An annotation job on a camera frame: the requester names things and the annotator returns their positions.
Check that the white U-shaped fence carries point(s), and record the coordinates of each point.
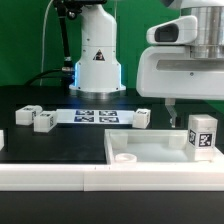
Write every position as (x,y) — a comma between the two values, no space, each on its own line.
(193,176)

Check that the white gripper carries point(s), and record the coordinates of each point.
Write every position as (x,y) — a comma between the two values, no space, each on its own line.
(169,72)

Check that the white marker sheet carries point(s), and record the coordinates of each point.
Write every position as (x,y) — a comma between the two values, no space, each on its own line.
(89,116)

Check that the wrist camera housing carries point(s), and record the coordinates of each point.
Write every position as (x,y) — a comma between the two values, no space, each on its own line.
(181,31)

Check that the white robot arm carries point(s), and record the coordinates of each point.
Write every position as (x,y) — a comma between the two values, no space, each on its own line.
(98,73)

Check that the white square table top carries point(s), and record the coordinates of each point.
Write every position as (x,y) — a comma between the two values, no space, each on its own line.
(146,146)

